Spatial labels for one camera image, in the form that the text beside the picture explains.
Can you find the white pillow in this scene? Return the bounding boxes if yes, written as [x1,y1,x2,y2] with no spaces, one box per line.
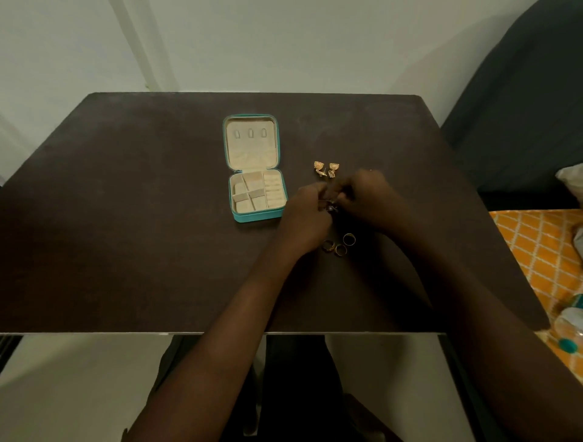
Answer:
[556,163,583,205]

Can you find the person's left forearm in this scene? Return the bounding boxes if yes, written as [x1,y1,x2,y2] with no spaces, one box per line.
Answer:
[121,237,315,442]

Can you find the person's right forearm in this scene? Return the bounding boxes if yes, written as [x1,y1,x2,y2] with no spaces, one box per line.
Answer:
[378,205,583,442]

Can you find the teal jewelry box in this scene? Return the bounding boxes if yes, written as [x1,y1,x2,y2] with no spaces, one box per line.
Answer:
[222,114,289,224]

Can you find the clear plastic bottle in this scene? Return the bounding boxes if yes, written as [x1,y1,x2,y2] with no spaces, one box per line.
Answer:
[552,294,583,355]

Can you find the person's left hand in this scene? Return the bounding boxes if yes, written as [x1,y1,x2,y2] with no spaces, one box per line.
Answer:
[276,182,337,259]

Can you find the dark sofa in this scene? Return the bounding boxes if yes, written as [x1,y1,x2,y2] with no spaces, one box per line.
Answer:
[440,0,583,211]

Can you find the person's right hand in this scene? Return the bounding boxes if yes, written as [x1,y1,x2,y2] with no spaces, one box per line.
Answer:
[334,169,411,237]

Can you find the person's dark trousers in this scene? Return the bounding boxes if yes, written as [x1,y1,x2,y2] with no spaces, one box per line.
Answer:
[150,335,483,442]

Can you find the orange patterned bedsheet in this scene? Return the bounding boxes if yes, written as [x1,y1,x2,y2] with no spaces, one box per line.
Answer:
[489,209,583,383]

